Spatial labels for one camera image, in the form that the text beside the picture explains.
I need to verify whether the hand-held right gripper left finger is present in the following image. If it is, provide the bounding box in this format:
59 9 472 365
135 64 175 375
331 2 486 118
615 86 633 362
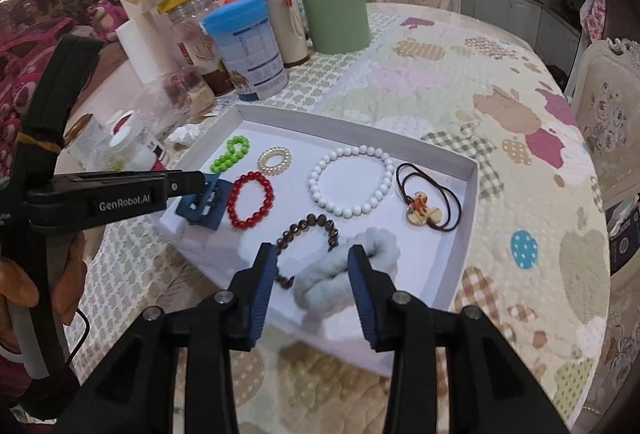
75 241 279 434

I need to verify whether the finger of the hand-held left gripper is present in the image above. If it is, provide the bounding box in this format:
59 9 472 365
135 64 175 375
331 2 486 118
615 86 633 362
166 169 222 207

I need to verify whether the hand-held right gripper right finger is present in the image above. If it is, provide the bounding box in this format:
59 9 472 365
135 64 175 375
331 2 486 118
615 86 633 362
347 244 571 434

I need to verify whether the light blue fluffy scrunchie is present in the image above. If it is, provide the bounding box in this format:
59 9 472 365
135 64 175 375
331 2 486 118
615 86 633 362
291 228 401 326

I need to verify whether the blue hair claw clip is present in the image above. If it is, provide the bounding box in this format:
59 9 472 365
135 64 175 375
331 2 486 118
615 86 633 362
175 179 234 230

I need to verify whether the green bead bracelet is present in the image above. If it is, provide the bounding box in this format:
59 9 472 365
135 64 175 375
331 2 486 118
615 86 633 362
209 135 251 174

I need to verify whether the red bead bracelet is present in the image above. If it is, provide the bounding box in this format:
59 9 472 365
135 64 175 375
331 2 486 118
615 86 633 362
226 171 275 229

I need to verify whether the gold pearl hair tie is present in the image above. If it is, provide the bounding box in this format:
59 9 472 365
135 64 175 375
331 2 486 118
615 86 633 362
257 147 293 176

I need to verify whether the brown bead bracelet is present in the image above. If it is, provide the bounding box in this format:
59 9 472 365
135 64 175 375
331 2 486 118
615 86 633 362
272 213 341 290

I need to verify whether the white shallow box tray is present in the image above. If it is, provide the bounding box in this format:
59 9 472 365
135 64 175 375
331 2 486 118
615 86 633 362
159 103 480 377

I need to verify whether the black cord pendant necklace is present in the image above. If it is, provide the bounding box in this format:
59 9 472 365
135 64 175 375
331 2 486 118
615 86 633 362
396 163 462 232

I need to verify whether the white bead bracelet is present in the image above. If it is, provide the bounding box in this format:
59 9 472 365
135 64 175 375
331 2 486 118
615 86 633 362
306 145 396 218

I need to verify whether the person's left hand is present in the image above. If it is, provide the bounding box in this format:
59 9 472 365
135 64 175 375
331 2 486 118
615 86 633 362
0 230 90 355

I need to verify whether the crumpled white tissue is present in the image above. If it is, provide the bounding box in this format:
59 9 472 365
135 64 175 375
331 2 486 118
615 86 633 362
165 121 206 150

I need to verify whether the white bottle with white cap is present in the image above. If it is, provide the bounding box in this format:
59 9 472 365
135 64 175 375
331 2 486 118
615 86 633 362
107 129 158 173

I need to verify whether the white bottle with red lid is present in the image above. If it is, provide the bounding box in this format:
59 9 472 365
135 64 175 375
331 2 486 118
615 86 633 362
107 109 169 170

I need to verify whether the gold lid glass jar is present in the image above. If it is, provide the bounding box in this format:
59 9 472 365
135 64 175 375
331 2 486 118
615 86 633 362
65 113 109 165

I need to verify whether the clear bag of red dates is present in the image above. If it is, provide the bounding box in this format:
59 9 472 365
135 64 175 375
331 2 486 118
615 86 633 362
150 69 219 125

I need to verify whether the white paper towel roll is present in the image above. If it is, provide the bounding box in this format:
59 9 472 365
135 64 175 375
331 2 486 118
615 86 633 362
116 12 181 83

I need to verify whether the blue lidded milk powder can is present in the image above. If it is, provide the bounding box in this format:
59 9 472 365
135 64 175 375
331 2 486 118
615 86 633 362
201 0 288 101

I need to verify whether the clear plastic jar yellow lid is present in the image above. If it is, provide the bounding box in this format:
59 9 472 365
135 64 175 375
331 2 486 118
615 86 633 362
157 0 236 98

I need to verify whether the beige canister with red tag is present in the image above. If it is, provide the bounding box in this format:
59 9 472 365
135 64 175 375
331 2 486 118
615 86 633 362
250 0 311 68

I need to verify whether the patchwork quilted tablecloth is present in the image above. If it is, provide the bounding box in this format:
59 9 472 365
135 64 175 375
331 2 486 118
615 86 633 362
50 2 614 434

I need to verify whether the cream floral dining chair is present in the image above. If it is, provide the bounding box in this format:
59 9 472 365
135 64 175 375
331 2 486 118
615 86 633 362
570 37 640 210

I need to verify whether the black cable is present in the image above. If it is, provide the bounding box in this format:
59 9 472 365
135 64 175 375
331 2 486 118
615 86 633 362
65 308 92 361

